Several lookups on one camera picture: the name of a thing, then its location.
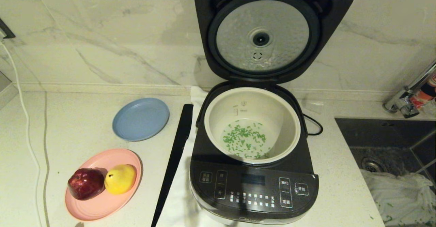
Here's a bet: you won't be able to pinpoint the white crumpled cloth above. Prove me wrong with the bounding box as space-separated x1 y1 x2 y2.
360 169 436 226

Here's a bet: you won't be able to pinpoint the white cable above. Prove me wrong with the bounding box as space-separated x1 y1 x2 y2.
0 38 46 227

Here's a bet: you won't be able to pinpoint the black power cord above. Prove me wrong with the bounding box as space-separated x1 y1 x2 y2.
304 114 323 135

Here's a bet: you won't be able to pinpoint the black flat strip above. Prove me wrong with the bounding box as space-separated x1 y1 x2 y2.
151 104 194 227

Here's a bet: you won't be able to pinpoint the pink plate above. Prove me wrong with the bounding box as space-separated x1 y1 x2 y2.
65 148 143 221

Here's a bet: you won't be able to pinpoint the chrome faucet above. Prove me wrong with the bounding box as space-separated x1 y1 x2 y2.
382 58 436 119

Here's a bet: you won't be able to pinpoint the red orange bottle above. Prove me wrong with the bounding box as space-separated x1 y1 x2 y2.
409 71 436 115

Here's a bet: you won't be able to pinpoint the metal sink drain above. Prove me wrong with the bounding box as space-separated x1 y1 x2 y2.
360 157 386 173

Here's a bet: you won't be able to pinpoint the white bowl with greens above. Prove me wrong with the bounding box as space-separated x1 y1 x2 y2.
204 87 301 164

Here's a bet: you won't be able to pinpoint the dark grey rice cooker lid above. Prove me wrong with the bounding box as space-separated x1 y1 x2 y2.
193 0 355 84

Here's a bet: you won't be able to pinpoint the green grains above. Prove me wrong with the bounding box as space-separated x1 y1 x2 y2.
222 121 273 160

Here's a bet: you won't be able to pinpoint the dark grey rice cooker base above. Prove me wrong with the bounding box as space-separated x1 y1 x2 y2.
190 80 319 226

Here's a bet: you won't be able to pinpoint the blue plate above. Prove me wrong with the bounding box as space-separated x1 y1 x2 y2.
112 98 170 141

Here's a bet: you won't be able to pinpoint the yellow pear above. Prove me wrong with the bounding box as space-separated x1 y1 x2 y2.
105 164 137 194

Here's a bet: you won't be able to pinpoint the steel sink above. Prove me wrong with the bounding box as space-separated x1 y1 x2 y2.
334 117 436 227

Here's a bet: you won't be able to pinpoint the red apple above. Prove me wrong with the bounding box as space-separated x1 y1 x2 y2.
67 168 105 200

